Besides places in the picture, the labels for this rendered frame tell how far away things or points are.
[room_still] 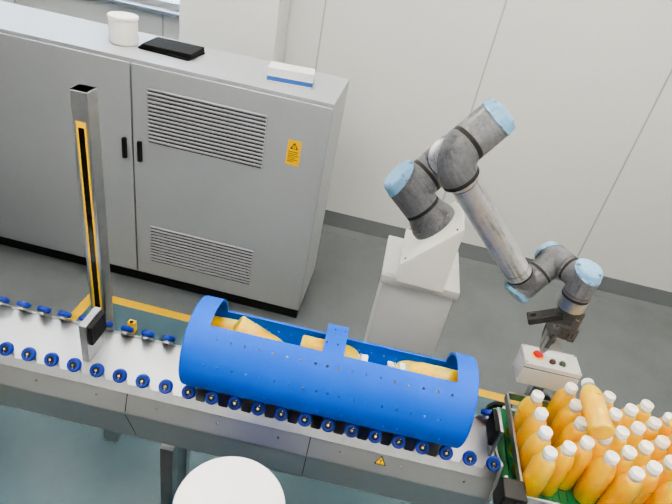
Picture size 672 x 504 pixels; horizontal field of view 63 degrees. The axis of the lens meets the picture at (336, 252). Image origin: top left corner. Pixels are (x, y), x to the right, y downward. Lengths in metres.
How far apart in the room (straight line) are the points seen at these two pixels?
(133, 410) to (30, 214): 2.23
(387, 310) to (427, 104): 2.11
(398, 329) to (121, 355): 1.11
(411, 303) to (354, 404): 0.76
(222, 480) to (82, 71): 2.36
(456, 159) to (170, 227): 2.24
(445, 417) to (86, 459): 1.79
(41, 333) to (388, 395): 1.20
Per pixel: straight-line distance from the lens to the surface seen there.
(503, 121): 1.59
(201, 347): 1.65
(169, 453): 2.12
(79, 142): 1.97
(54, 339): 2.09
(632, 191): 4.54
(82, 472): 2.86
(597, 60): 4.14
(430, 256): 2.10
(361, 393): 1.62
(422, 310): 2.30
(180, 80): 3.03
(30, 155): 3.70
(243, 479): 1.55
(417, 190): 2.11
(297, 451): 1.85
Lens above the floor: 2.34
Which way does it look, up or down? 33 degrees down
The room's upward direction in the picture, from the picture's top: 12 degrees clockwise
